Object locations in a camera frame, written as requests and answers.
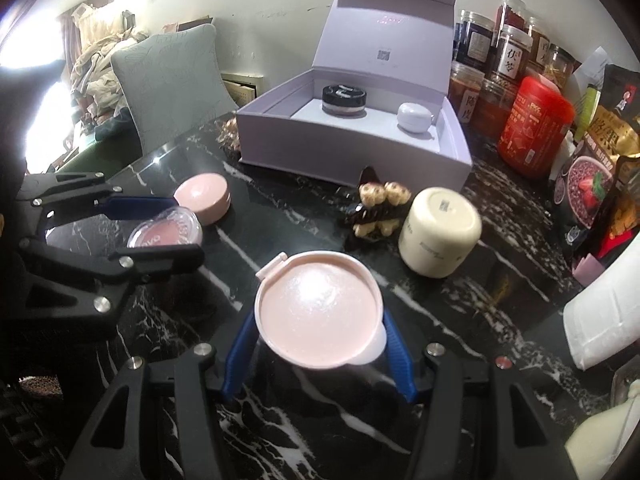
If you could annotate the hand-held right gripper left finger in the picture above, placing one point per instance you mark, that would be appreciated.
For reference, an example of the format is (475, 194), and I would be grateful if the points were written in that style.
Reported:
(240, 355)

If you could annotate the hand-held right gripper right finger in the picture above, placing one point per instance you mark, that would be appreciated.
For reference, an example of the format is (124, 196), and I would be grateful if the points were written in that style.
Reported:
(400, 360)

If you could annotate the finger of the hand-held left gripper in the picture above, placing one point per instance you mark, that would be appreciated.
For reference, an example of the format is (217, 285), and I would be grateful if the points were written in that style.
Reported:
(160, 260)
(135, 206)

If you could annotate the pink heart-lid blush pot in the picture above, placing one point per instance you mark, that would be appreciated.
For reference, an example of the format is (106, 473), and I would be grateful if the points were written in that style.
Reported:
(165, 232)

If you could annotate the pink flip-lid round container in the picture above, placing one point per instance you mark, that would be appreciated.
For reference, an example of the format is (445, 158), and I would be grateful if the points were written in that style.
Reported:
(317, 310)

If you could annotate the amber hair clip with bears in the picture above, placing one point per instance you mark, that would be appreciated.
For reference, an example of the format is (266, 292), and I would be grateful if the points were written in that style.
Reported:
(229, 132)

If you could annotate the cream round jar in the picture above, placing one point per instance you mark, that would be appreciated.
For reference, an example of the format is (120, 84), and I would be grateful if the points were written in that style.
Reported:
(440, 230)

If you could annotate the dark hair clip with bears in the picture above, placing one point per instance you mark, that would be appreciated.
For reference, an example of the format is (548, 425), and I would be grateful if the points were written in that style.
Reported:
(375, 195)

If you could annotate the black lidded cosmetic jar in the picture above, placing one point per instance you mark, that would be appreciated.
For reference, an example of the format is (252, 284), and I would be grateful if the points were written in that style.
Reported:
(344, 95)

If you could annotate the lavender round dome container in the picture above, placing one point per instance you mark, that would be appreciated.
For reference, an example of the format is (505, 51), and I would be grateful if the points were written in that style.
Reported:
(415, 117)

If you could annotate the white hinged gift box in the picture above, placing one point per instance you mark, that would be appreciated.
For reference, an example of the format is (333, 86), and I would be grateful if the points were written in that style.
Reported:
(350, 50)

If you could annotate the dark green chair seat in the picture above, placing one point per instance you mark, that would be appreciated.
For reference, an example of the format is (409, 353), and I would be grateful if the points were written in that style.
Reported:
(90, 160)

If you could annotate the grey cushion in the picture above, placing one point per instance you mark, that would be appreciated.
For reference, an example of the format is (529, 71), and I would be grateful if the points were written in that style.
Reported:
(170, 85)

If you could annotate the pile of beige cloth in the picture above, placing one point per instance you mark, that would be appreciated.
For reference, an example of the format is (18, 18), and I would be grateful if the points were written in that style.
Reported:
(100, 60)

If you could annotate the perforated wooden board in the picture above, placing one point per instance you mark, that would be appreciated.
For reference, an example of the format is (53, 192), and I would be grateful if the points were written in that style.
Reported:
(242, 87)

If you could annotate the small pink paper box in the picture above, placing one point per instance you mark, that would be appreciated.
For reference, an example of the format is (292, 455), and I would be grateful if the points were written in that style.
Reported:
(587, 270)

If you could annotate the white paper towel roll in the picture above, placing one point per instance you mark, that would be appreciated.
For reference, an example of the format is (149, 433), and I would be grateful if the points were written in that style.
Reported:
(605, 320)

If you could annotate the white ceramic teapot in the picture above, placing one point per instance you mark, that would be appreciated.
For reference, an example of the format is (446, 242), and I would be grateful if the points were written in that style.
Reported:
(605, 445)

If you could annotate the black and gold cereal bag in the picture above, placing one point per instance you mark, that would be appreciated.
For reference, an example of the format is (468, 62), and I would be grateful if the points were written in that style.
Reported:
(590, 180)

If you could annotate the red canister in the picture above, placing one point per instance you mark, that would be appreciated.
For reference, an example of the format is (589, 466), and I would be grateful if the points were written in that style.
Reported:
(535, 125)

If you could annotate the green lidded canister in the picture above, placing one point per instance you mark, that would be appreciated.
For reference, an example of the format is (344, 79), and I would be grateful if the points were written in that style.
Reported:
(590, 105)

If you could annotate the cluster of clear lidded jars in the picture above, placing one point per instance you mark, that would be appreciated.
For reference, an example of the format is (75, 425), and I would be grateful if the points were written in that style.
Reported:
(510, 55)

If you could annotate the white printed paper sheet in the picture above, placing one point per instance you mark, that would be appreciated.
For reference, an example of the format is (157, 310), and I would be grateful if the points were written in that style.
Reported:
(592, 67)

